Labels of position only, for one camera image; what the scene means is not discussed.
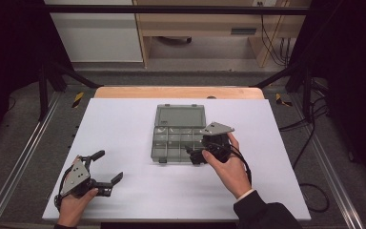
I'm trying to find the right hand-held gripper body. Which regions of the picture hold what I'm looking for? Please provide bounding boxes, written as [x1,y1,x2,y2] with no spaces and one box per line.
[199,121,235,164]

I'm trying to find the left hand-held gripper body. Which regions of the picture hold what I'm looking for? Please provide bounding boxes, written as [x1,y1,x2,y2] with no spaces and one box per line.
[59,155,112,198]

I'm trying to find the clear grey plastic compartment box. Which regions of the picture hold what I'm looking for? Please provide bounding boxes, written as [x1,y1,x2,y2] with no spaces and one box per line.
[150,104,208,164]

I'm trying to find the person's left hand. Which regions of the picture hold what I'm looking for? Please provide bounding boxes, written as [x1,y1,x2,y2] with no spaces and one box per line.
[56,155,99,229]

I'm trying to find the person's right hand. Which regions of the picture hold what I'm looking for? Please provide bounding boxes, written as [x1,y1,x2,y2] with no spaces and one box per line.
[201,132,253,200]

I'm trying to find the white table board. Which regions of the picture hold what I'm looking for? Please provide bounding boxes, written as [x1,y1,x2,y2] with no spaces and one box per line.
[42,97,312,222]

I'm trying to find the wooden table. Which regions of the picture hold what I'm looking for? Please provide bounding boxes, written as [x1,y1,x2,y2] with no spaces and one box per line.
[93,86,265,100]

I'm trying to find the black chair base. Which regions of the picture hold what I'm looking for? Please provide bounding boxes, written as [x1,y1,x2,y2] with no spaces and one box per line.
[156,35,193,45]

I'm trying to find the white cabinet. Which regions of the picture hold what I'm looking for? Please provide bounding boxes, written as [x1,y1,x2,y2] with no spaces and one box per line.
[43,0,144,63]

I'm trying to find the light wooden desk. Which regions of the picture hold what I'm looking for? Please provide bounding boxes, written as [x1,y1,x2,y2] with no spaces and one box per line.
[132,0,313,69]

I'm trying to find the black curtain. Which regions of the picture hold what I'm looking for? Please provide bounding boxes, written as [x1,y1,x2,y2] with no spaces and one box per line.
[0,0,74,154]
[289,0,366,187]

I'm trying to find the white power strip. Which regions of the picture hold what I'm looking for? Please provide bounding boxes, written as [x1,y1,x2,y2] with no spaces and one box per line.
[252,0,278,8]

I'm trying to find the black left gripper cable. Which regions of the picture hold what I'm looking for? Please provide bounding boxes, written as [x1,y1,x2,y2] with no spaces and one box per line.
[53,167,73,212]

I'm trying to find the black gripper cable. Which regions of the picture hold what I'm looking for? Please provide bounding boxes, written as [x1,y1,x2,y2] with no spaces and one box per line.
[53,167,73,212]
[213,143,253,188]

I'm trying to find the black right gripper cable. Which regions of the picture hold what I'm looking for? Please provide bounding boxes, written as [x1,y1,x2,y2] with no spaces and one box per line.
[213,143,253,188]

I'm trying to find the aluminium floor rail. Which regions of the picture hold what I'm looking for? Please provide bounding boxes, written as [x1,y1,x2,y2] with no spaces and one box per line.
[290,94,366,229]
[0,92,63,229]

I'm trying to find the black frame leg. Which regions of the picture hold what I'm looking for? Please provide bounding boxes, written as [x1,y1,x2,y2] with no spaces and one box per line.
[37,60,104,122]
[254,60,313,122]

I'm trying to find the black floor cables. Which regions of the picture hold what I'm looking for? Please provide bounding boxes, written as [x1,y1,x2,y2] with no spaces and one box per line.
[278,79,332,214]

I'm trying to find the black desk cables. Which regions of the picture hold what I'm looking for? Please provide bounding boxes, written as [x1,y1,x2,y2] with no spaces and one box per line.
[258,1,295,68]

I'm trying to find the grey desk handle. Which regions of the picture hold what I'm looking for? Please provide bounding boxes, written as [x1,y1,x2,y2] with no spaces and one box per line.
[230,28,257,36]

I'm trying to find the black metal frame bar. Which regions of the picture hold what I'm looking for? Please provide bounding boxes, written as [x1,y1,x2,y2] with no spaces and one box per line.
[42,4,311,16]

